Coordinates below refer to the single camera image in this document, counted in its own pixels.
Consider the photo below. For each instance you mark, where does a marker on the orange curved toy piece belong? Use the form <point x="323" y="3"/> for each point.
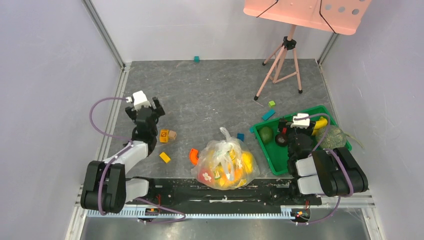
<point x="194" y="156"/>

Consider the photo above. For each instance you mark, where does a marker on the netted green melon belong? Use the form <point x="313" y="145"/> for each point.
<point x="334" y="137"/>

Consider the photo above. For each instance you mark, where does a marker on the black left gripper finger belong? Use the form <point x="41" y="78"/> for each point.
<point x="130" y="112"/>
<point x="157" y="108"/>

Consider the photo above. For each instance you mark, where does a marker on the pink music stand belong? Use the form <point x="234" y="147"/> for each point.
<point x="336" y="16"/>

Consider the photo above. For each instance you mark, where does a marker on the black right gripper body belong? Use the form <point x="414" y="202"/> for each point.
<point x="284" y="126"/>

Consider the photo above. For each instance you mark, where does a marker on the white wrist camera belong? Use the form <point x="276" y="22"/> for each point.
<point x="301" y="120"/>
<point x="140" y="100"/>

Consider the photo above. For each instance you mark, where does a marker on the tan wooden cube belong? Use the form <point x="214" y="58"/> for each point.
<point x="172" y="135"/>

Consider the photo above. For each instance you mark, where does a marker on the yellow flat toy block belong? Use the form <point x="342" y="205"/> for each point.
<point x="165" y="157"/>

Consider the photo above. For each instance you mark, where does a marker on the clear plastic bag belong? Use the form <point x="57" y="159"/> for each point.
<point x="225" y="164"/>

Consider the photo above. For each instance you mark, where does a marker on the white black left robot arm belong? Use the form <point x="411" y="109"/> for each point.
<point x="106" y="188"/>

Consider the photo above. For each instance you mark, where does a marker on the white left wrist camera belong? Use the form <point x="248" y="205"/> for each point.
<point x="140" y="100"/>

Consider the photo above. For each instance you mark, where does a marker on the yellow banana bunch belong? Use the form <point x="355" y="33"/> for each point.
<point x="321" y="123"/>

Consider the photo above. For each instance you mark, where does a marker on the yellow square toy brick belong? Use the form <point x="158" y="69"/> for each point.
<point x="164" y="136"/>

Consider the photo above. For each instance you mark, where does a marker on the teal long toy block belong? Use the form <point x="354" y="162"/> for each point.
<point x="268" y="115"/>

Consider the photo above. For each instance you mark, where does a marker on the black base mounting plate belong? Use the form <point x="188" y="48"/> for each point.
<point x="272" y="191"/>

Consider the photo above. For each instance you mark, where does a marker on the green plastic tray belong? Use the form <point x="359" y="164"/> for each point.
<point x="275" y="155"/>

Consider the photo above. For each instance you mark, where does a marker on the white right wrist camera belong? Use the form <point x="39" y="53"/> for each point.
<point x="301" y="120"/>

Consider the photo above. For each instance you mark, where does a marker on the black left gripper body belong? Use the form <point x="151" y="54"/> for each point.
<point x="154" y="131"/>

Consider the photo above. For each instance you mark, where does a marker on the dark brown fruit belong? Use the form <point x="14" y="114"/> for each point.
<point x="281" y="140"/>

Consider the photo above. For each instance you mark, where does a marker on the lime green small cube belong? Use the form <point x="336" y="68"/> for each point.
<point x="271" y="104"/>

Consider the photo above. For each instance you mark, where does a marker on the blue toy brick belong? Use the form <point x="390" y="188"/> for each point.
<point x="240" y="136"/>

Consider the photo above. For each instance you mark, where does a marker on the green avocado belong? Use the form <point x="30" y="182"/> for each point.
<point x="266" y="134"/>

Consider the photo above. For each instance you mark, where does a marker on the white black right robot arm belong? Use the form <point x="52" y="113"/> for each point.
<point x="318" y="169"/>

